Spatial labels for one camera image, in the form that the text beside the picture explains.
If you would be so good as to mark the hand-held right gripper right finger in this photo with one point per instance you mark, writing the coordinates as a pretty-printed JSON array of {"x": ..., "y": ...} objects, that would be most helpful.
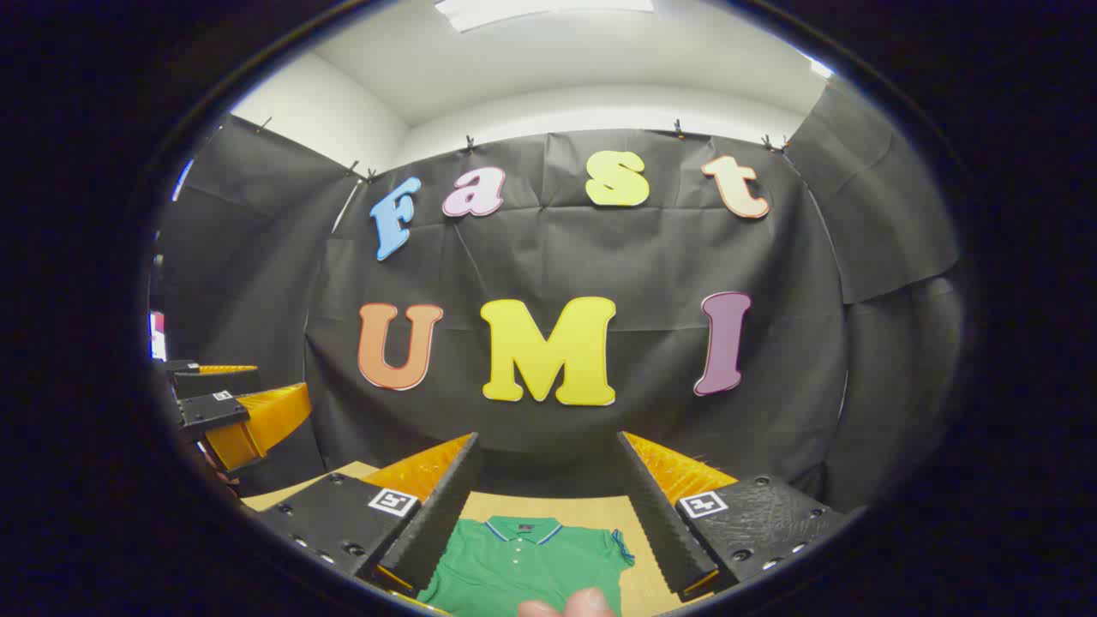
[{"x": 660, "y": 523}]

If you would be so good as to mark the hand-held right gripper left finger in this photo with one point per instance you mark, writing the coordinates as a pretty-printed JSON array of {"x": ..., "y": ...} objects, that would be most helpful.
[{"x": 441, "y": 514}]

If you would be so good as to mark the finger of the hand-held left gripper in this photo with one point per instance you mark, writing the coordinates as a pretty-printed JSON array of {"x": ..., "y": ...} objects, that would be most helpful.
[
  {"x": 214, "y": 413},
  {"x": 218, "y": 384}
]

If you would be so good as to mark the green T-shirt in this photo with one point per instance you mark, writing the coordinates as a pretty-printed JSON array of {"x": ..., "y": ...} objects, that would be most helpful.
[{"x": 514, "y": 566}]

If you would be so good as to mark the black backdrop cloth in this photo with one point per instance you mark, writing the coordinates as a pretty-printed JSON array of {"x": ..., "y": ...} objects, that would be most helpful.
[{"x": 600, "y": 257}]

